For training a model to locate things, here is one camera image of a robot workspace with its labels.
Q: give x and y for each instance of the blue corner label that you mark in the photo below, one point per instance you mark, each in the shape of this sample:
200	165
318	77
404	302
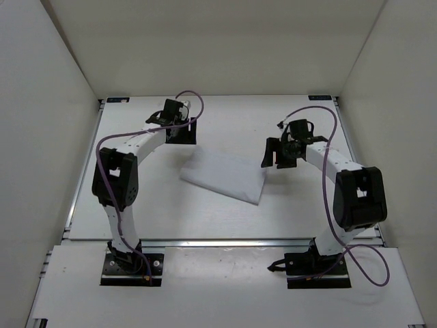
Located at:
117	100
319	97

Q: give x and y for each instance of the left blue corner label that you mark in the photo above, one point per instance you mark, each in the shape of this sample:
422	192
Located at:
117	100

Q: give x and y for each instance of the right blue corner label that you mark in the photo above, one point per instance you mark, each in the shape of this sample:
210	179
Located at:
319	97

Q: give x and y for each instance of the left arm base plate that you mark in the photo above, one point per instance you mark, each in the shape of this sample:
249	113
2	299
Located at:
119	273

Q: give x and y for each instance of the aluminium table rail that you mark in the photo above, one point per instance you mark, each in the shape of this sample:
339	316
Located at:
234	242

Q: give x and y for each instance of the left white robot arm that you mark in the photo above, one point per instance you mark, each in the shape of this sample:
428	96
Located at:
116	177

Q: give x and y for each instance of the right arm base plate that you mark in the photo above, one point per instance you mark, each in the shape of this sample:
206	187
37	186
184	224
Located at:
309	270

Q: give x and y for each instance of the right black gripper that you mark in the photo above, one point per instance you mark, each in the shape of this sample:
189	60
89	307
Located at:
273	145

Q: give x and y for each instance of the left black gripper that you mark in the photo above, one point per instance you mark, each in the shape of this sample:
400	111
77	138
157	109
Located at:
189	138

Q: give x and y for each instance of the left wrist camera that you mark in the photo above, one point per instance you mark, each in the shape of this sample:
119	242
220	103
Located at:
185	109

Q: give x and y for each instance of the white skirt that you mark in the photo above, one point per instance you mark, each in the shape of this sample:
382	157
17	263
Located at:
234	176

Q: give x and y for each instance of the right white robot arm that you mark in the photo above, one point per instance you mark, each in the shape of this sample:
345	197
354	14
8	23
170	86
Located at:
359	200

